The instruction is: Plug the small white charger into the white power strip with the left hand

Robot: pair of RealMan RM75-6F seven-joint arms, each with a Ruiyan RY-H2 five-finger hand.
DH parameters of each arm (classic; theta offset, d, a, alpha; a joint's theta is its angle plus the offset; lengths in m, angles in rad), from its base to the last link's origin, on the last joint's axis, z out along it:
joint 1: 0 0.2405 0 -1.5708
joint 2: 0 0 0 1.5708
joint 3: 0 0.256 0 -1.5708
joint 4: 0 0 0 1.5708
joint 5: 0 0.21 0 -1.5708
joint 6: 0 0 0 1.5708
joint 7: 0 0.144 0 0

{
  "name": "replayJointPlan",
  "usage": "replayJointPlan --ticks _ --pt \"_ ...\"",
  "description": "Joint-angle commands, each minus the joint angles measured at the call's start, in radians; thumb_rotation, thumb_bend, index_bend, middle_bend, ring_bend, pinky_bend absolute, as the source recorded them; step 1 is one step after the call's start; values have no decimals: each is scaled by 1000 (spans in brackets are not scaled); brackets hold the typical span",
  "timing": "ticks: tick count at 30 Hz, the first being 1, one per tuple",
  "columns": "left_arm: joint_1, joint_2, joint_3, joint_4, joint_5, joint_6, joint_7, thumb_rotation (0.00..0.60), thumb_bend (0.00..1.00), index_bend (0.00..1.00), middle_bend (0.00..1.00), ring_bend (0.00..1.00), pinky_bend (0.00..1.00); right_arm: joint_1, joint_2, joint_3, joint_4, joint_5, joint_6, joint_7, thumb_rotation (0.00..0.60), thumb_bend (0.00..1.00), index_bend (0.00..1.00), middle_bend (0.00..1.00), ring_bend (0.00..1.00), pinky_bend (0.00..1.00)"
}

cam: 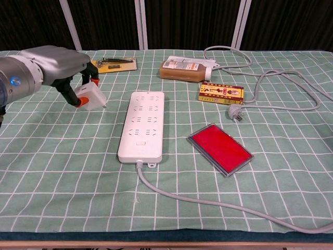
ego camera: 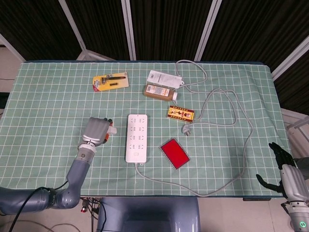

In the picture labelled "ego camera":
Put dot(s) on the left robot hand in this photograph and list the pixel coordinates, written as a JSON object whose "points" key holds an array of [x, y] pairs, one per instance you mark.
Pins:
{"points": [[95, 130]]}

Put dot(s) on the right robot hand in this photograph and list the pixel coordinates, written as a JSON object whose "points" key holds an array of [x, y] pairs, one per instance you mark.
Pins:
{"points": [[293, 183]]}

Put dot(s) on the white charger plug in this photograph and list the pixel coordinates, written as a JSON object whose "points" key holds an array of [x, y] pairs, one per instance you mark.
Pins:
{"points": [[112, 131]]}

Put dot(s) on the white power strip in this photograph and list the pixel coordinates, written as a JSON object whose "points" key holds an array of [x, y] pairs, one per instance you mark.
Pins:
{"points": [[136, 140]]}

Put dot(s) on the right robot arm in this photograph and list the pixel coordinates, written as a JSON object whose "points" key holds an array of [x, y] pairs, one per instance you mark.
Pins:
{"points": [[299, 217]]}

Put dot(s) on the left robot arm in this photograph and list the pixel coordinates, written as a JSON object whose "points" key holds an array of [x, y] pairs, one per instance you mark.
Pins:
{"points": [[74, 178]]}

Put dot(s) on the razor in yellow blister pack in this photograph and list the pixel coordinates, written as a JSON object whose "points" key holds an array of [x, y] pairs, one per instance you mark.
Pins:
{"points": [[111, 83]]}

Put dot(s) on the green checked tablecloth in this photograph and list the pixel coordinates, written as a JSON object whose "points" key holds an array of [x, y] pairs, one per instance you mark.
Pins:
{"points": [[48, 108]]}

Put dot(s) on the white metal rack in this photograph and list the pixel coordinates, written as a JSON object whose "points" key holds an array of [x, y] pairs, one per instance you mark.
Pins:
{"points": [[297, 123]]}

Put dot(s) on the brown liquid bottle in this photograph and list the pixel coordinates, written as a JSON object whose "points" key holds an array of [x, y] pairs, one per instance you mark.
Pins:
{"points": [[158, 93]]}

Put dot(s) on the red pad in clear case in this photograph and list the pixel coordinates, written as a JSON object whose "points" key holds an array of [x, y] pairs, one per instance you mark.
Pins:
{"points": [[174, 154]]}

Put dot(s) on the white printed packet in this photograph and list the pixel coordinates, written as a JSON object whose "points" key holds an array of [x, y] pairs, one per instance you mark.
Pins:
{"points": [[164, 78]]}

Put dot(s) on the yellow red patterned box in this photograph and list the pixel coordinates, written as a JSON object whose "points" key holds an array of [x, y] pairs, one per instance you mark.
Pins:
{"points": [[180, 114]]}

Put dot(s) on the grey-blue robot torso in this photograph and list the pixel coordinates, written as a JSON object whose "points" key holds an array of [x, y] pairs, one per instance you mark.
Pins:
{"points": [[149, 215]]}

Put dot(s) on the dark folding partition screen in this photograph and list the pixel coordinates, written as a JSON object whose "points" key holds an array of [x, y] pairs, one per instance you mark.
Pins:
{"points": [[169, 24]]}

